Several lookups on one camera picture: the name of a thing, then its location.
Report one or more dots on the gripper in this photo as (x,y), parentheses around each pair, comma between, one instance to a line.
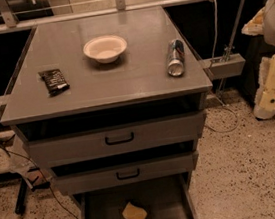
(264,106)

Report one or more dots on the yellow sponge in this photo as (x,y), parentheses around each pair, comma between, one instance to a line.
(134,212)

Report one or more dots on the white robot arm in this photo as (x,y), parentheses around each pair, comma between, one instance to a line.
(263,23)

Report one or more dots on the bottom grey drawer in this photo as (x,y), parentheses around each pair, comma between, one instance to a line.
(161,198)

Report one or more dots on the grey drawer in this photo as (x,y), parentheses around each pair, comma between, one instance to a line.
(161,198)
(124,174)
(88,145)

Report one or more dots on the grey drawer cabinet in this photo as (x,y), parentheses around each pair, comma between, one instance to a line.
(134,88)

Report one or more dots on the middle grey drawer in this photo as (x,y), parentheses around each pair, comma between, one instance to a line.
(124,174)

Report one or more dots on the top grey drawer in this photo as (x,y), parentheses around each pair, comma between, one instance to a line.
(88,145)

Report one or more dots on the metal stand pole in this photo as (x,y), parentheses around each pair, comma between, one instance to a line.
(228,49)

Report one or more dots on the silver blue drink can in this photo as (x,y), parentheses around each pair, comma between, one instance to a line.
(175,58)

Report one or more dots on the black snack packet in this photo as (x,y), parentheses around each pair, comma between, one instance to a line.
(54,81)

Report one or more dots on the black clamp tool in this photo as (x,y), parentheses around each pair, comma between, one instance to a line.
(35,181)

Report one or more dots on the grey right side bracket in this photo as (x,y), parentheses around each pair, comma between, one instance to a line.
(217,68)

